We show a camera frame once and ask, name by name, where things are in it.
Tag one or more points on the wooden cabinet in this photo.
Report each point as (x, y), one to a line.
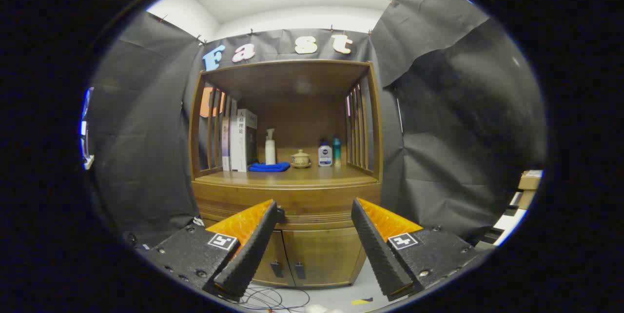
(287, 79)

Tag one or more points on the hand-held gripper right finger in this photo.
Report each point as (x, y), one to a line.
(378, 249)

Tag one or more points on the yellow tape strip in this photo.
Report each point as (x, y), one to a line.
(361, 301)

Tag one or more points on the white pump bottle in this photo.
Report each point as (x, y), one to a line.
(270, 152)

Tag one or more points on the wooden drawer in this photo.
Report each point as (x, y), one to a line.
(317, 201)

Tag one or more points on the white lotion bottle blue cap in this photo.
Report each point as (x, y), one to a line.
(325, 156)

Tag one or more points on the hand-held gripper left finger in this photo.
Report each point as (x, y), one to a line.
(253, 249)

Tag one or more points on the beige lidded tea cup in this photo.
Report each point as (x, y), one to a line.
(301, 159)

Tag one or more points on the white book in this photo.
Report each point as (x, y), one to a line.
(239, 142)

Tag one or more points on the cardboard box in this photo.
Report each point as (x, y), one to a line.
(530, 181)

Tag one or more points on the black drawer knob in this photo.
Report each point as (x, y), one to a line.
(282, 214)

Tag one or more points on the wooden cabinet door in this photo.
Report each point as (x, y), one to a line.
(273, 249)
(326, 254)

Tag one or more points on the teal bottle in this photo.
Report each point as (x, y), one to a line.
(337, 153)

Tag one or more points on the wooden countertop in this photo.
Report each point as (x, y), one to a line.
(331, 175)

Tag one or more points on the purple book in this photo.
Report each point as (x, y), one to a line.
(225, 145)

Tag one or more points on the blue cloth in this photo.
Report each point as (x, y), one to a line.
(268, 167)

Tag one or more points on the white desk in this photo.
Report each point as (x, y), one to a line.
(509, 223)

